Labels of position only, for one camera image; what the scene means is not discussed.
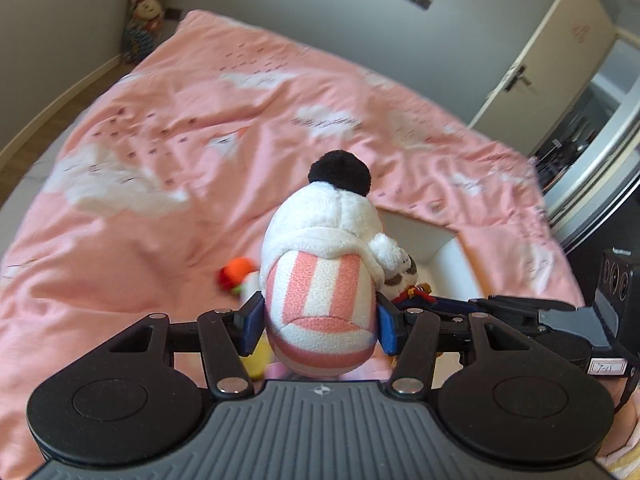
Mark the white pink striped plush toy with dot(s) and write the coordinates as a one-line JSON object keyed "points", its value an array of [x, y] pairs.
{"points": [[325, 280]]}

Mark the mirrored sliding wardrobe door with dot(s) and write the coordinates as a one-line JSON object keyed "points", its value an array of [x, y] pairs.
{"points": [[590, 150]]}

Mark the yellow plush toy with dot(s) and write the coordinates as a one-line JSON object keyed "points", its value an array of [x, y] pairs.
{"points": [[259, 360]]}

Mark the white door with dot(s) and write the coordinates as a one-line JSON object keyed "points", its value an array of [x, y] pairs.
{"points": [[550, 55]]}

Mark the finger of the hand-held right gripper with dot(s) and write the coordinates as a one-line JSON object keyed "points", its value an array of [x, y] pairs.
{"points": [[500, 307]]}

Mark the white storage box orange edges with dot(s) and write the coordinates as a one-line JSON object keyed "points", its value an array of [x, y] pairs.
{"points": [[440, 255]]}

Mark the person's right forearm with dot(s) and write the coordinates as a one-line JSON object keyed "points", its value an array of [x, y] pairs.
{"points": [[629, 435]]}

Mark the brown white small plush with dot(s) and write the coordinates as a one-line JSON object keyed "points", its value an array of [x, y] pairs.
{"points": [[402, 272]]}

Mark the red orange small toy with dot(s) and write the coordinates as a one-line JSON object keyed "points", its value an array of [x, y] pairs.
{"points": [[234, 272]]}

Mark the hanging column of plush toys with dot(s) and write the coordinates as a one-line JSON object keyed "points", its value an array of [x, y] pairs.
{"points": [[145, 10]]}

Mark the pink cloud print duvet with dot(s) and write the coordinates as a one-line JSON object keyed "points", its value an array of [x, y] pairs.
{"points": [[200, 135]]}

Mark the red blue toy figure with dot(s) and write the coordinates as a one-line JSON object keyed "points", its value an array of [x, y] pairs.
{"points": [[417, 294]]}

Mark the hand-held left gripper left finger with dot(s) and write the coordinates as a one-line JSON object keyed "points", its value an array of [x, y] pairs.
{"points": [[252, 322]]}

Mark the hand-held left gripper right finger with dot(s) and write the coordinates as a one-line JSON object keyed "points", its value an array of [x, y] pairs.
{"points": [[387, 330]]}

